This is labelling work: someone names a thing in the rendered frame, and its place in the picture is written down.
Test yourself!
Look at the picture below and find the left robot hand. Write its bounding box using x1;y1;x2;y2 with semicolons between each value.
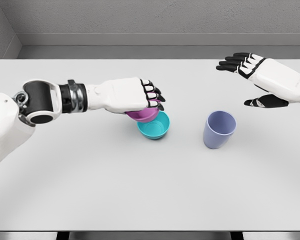
104;77;166;118

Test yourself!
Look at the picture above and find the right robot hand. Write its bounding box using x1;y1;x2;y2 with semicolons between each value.
215;52;300;109

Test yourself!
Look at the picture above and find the lavender cup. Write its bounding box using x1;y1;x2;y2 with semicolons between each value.
203;110;237;150

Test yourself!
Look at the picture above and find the teal bowl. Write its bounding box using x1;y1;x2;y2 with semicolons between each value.
136;110;171;141

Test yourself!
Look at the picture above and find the purple bowl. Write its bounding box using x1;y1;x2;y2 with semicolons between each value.
125;98;162;124

